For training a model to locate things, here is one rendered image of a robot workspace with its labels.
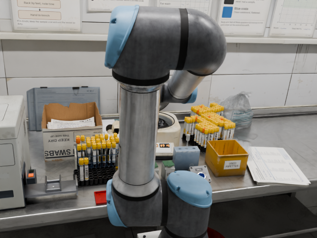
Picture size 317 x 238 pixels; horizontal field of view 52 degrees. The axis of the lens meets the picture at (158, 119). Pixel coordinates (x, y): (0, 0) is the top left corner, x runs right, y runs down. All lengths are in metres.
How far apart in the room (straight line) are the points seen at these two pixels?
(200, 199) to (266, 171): 0.67
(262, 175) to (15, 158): 0.92
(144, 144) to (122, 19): 0.26
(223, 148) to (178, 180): 0.65
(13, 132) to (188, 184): 0.54
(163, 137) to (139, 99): 0.80
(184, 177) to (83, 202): 0.45
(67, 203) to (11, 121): 0.34
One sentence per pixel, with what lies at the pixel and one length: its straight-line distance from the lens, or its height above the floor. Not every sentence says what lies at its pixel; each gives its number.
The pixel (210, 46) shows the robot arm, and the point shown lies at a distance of 0.61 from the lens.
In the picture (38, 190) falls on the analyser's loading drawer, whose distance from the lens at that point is 1.19.
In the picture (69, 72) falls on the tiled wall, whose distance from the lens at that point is 1.64.
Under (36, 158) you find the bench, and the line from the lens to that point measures 1.46.
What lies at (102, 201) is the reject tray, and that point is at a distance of 1.16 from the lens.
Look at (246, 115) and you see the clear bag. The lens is 1.84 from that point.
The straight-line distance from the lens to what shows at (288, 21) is 1.99.
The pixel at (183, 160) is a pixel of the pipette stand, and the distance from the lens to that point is 1.32.
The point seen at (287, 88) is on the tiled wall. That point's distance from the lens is 2.12.
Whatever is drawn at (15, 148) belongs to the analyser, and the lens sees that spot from 1.07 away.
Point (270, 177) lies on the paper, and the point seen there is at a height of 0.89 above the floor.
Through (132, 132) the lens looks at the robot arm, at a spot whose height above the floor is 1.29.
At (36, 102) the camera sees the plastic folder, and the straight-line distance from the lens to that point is 1.68.
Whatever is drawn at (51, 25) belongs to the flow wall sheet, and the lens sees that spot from 1.59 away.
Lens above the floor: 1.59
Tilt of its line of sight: 23 degrees down
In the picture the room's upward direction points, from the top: 4 degrees clockwise
